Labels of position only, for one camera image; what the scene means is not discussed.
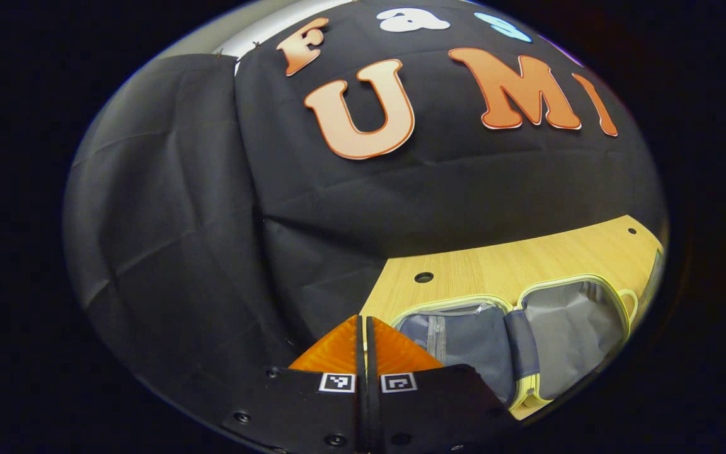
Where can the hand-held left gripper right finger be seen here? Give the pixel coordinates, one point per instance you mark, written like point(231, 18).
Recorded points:
point(426, 410)

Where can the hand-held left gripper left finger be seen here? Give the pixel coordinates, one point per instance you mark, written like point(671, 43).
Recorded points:
point(312, 410)

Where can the pale yellow suitcase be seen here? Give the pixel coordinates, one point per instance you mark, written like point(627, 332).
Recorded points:
point(571, 328)

